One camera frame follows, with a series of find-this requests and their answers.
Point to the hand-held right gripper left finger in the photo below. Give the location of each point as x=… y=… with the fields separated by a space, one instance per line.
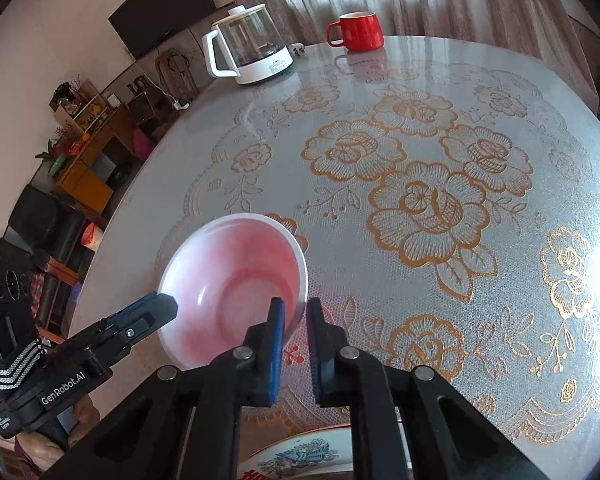
x=276 y=355

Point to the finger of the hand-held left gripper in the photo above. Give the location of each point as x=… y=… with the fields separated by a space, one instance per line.
x=145 y=322
x=127 y=312

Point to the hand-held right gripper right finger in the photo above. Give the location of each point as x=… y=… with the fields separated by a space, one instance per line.
x=320 y=360

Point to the red plastic bowl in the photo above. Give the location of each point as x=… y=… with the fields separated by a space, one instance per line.
x=230 y=280

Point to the plate with red characters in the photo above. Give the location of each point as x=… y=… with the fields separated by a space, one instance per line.
x=300 y=452

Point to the person's left hand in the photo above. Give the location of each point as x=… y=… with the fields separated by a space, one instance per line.
x=40 y=450

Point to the black leather sofa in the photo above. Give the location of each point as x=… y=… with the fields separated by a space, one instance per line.
x=40 y=230

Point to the wooden cabinet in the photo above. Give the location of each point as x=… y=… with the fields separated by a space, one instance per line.
x=90 y=175

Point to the pink stool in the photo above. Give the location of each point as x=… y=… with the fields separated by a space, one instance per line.
x=146 y=144

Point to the dark box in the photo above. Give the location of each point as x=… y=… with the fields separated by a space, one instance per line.
x=141 y=109

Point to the cluttered wooden shelf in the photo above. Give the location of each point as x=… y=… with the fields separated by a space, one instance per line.
x=80 y=107

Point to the white power strip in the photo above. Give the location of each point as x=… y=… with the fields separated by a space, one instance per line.
x=181 y=105

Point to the wooden chair back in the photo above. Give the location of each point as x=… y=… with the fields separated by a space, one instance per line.
x=174 y=72

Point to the white glass electric kettle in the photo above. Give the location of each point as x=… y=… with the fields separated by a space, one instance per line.
x=265 y=67

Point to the white power plug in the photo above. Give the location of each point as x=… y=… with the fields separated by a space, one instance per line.
x=298 y=50

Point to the red mug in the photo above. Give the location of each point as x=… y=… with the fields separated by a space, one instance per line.
x=360 y=35

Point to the black wall television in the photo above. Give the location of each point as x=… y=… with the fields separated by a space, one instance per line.
x=160 y=10

